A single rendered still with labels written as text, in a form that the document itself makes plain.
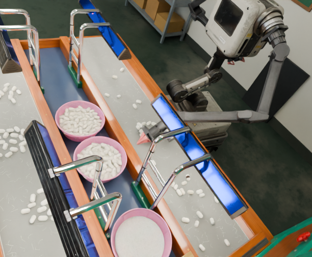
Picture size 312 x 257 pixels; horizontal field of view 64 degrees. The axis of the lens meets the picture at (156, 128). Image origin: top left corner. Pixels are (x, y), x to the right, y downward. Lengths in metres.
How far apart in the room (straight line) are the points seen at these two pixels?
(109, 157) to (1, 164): 0.49
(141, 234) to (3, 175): 0.67
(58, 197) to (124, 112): 0.86
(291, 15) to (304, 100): 0.90
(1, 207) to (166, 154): 0.82
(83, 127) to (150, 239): 0.69
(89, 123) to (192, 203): 0.71
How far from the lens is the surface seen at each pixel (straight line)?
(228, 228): 1.39
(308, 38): 3.07
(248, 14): 1.57
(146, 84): 1.77
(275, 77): 1.46
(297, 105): 3.20
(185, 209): 1.32
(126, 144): 1.38
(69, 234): 0.81
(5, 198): 1.26
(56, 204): 0.84
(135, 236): 1.21
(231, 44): 1.63
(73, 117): 1.50
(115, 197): 0.83
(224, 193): 1.02
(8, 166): 1.33
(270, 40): 1.56
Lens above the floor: 1.86
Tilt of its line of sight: 47 degrees down
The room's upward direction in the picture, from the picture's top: 23 degrees clockwise
